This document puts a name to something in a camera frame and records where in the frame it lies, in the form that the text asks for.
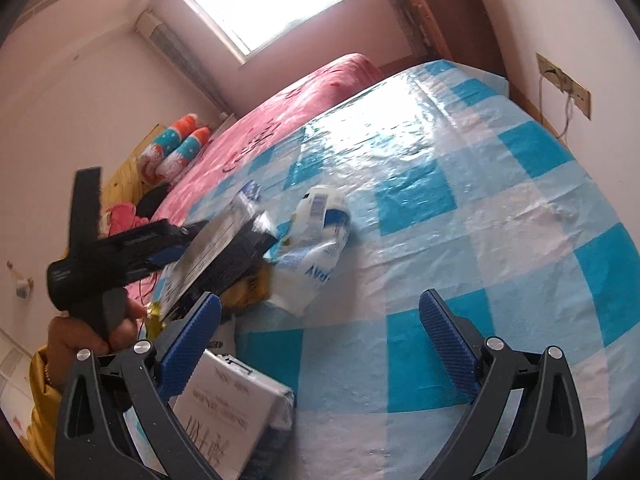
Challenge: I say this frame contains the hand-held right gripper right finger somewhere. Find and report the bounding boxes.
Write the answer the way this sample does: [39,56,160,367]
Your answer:
[418,288,589,480]

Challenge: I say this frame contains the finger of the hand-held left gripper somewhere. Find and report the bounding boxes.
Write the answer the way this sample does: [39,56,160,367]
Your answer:
[102,219,211,268]

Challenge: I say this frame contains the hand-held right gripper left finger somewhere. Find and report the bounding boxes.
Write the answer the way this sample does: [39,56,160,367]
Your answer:
[54,291,223,480]

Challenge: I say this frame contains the yellow snack packet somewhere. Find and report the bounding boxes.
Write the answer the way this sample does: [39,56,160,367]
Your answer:
[220,262,273,313]

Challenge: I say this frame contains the black foil packet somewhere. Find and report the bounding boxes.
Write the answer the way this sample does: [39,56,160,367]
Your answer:
[159,180,281,323]

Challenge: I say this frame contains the person's left hand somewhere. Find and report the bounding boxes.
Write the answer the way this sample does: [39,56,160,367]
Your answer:
[46,297,147,386]

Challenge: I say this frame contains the black cloth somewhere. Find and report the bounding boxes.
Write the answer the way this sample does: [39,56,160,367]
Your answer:
[136,185,173,221]

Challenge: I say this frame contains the wooden headboard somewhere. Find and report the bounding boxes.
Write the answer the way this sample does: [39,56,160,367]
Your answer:
[102,124,166,221]

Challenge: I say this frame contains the white printed package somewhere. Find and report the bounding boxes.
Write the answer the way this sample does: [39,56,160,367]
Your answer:
[170,349,296,480]

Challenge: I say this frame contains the colourful cartoon pillow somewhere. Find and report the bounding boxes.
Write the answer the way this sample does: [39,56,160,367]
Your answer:
[139,114,198,183]
[157,127,213,183]

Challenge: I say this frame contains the blue checked plastic tablecloth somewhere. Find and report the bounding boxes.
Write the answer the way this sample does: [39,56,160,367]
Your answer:
[150,60,640,480]

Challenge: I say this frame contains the white blue plastic bag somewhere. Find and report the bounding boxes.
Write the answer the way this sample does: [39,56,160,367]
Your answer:
[272,185,351,317]

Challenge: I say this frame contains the pink printed bed blanket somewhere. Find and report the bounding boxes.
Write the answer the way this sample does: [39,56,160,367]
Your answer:
[125,52,386,306]

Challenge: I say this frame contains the window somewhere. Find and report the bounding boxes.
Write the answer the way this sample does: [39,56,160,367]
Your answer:
[182,0,353,58]

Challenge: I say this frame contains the brown wooden cabinet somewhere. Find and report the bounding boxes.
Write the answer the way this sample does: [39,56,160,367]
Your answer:
[400,0,507,75]

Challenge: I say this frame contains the small wall fixture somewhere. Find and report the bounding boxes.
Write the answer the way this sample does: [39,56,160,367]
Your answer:
[6,260,36,301]

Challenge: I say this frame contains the wall air conditioner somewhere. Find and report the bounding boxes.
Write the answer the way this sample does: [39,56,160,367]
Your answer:
[135,10,236,116]

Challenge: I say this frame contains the white cable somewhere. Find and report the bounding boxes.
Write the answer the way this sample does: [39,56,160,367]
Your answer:
[555,92,574,143]

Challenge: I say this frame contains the wall socket board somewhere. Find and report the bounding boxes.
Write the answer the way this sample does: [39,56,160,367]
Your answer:
[536,52,592,120]

